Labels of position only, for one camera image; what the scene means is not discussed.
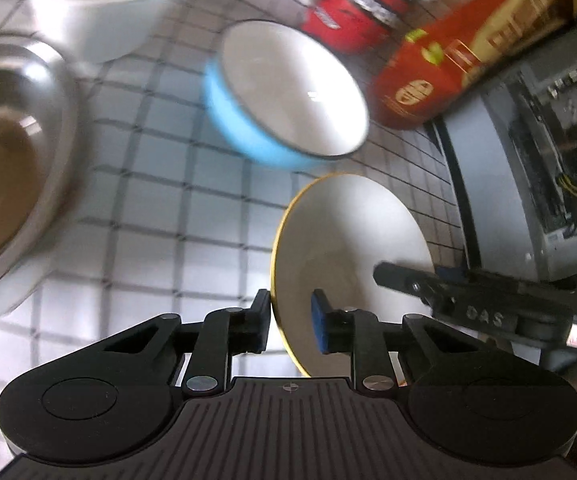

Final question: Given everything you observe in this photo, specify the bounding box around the red carton box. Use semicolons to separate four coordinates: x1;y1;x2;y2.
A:
371;0;577;132

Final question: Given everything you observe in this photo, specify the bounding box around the stainless steel bowl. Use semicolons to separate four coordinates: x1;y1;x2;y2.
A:
0;35;82;302

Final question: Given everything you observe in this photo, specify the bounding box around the checked white tablecloth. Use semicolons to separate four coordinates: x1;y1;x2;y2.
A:
0;0;472;476

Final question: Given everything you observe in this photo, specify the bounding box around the blue bowl white inside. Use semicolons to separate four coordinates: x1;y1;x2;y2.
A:
203;20;371;171

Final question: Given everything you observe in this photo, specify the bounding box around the red black white plush toy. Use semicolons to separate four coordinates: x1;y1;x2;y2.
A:
299;0;458;56

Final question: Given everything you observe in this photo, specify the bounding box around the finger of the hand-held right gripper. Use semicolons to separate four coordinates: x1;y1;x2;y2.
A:
373;261;469;311

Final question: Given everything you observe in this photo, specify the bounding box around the large white bowl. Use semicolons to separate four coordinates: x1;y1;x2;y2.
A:
18;0;195;66

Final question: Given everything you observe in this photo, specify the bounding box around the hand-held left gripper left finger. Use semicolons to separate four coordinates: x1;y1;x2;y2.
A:
101;288;272;397

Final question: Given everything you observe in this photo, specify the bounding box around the computer case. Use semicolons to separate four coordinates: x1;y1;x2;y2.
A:
431;10;577;287

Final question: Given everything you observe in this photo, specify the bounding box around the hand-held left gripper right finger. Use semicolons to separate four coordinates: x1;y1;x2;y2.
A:
311;288;484;394

